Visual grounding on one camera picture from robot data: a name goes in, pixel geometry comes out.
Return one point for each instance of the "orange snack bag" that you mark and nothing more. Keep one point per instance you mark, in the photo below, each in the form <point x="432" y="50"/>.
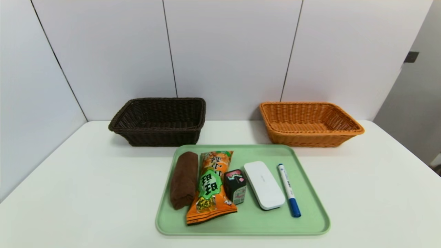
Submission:
<point x="210" y="186"/>

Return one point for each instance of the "brown towel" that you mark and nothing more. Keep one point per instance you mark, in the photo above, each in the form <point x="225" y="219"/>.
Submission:
<point x="184" y="179"/>

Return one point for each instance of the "white rectangular case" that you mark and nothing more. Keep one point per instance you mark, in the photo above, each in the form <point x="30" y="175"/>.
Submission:
<point x="263" y="186"/>

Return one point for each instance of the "dark brown wicker basket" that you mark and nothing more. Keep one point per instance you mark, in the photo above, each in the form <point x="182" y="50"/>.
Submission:
<point x="155" y="137"/>

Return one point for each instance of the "orange wicker basket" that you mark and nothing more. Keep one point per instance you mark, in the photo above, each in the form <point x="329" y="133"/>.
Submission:
<point x="310" y="139"/>

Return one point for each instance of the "blue and white marker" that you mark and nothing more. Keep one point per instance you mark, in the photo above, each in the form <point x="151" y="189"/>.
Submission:
<point x="288" y="189"/>

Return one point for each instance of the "green plastic tray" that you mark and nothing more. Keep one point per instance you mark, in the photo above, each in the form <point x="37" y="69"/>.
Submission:
<point x="248" y="224"/>

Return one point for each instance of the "black wall fixture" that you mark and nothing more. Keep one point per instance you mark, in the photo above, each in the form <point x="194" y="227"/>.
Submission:
<point x="411" y="57"/>

